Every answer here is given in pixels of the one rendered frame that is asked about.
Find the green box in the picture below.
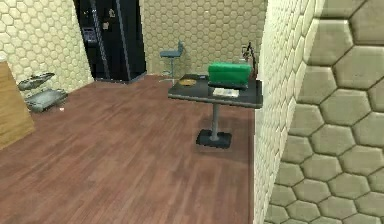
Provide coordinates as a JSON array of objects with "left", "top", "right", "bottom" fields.
[{"left": 207, "top": 61, "right": 252, "bottom": 90}]

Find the black fridge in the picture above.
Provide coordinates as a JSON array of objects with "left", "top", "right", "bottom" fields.
[{"left": 72, "top": 0, "right": 148, "bottom": 84}]

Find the teal bar stool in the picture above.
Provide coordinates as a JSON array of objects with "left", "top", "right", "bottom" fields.
[{"left": 158, "top": 40, "right": 185, "bottom": 85}]

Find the yellow round dish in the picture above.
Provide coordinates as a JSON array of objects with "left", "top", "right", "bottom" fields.
[{"left": 178, "top": 78, "right": 198, "bottom": 87}]

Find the light wooden cabinet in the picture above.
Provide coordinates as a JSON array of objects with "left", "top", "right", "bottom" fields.
[{"left": 0, "top": 60, "right": 36, "bottom": 151}]

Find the grey metal tray rack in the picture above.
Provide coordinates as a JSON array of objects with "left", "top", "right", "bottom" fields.
[{"left": 16, "top": 72, "right": 69, "bottom": 114}]

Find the black pedestal table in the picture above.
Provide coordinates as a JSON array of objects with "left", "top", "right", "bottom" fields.
[{"left": 167, "top": 73, "right": 264, "bottom": 150}]

